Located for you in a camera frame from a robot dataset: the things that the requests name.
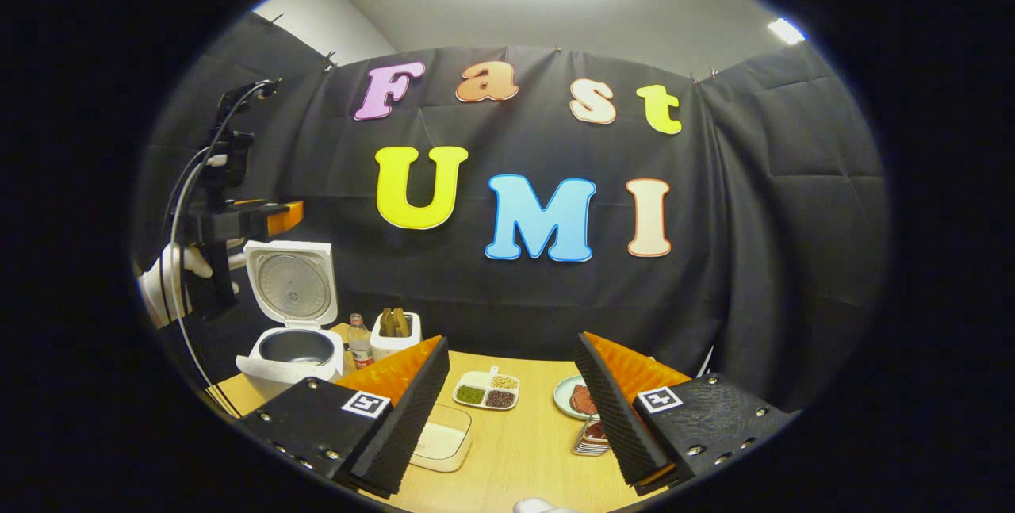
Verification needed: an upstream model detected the clear box of rice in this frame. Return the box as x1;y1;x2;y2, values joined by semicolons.
408;404;474;473

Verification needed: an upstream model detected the small ceiling light panel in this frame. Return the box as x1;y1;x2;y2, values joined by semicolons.
767;17;806;47

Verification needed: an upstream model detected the white divided grain dish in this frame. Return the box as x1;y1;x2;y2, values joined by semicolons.
453;366;522;412

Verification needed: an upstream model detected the white toaster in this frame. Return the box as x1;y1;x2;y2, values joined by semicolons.
370;312;423;362

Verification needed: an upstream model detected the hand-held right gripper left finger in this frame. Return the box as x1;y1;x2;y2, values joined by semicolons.
238;335;451;498

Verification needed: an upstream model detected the black backdrop cloth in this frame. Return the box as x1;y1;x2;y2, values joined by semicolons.
131;12;891;415

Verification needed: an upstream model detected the clear plastic bottle red label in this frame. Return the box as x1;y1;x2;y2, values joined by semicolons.
347;313;376;372

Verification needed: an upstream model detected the pale green plate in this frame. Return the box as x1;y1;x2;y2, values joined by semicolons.
553;374;596;421

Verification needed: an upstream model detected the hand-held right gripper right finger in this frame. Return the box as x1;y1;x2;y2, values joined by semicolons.
573;331;794;498

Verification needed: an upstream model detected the white rice cooker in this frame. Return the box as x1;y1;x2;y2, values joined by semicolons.
236;240;347;402

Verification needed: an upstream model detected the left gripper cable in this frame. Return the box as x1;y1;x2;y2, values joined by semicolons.
161;80;280;419

